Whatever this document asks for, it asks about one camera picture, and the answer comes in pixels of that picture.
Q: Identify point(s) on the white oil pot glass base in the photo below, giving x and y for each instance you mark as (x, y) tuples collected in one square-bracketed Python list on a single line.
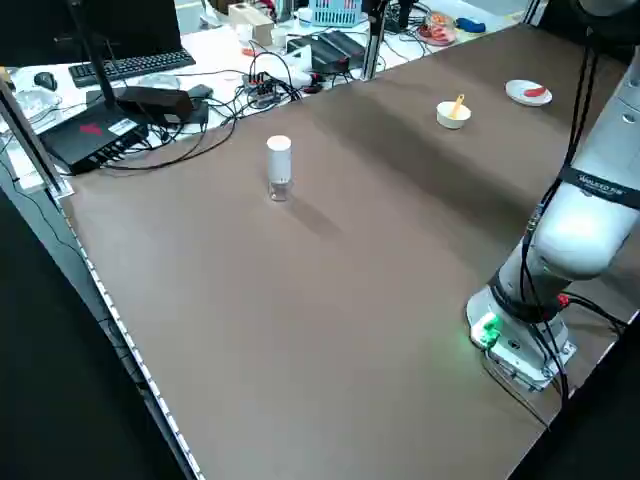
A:
[(279, 160)]

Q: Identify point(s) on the orange oil brush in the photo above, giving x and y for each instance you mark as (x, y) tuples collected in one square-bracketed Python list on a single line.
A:
[(456, 106)]

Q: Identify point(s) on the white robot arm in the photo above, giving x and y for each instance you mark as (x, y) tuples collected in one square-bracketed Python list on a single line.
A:
[(575, 240)]

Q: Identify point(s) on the white bowl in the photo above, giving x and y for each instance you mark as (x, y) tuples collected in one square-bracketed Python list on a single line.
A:
[(452, 122)]

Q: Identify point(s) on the grey usb hub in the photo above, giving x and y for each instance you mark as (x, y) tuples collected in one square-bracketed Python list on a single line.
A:
[(260, 87)]

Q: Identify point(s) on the white cup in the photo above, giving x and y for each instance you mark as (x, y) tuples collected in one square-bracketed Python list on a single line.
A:
[(245, 32), (278, 37)]

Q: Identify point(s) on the dark brown box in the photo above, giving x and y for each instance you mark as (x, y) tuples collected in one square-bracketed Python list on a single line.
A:
[(150, 102)]

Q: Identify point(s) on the blue plastic basket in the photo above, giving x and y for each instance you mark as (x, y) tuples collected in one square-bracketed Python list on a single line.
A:
[(332, 12)]

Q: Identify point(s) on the wooden box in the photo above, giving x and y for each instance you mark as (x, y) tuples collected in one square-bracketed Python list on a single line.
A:
[(250, 17)]

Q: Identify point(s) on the pink plate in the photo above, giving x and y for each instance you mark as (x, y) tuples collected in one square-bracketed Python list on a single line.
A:
[(437, 30)]

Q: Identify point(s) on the white plate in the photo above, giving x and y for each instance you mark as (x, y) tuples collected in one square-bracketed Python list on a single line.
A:
[(517, 95)]

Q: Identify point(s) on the black box red mark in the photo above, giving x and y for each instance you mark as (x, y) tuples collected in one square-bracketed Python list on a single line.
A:
[(85, 137)]

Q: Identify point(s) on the black keyboard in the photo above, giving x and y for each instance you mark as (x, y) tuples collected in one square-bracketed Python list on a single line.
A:
[(130, 65)]

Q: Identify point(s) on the red sausage on stick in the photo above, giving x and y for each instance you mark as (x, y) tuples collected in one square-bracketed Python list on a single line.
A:
[(535, 92)]

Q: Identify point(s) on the blue cloth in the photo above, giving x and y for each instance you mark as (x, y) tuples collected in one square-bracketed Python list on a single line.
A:
[(470, 24)]

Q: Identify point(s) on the black monitor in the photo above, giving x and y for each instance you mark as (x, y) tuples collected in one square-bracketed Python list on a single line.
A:
[(140, 25)]

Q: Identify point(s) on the black stand pole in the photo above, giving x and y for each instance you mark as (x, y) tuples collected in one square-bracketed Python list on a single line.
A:
[(92, 50)]

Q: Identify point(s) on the clear plastic bag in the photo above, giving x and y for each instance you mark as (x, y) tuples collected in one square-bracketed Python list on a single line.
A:
[(35, 102)]

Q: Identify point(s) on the black computer mouse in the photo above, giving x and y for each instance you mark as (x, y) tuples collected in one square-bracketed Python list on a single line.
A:
[(45, 80)]

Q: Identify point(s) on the aluminium post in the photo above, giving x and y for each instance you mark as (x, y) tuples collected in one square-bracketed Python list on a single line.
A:
[(374, 45)]

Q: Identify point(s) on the aluminium frame rail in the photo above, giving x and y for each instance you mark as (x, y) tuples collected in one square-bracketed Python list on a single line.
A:
[(30, 140)]

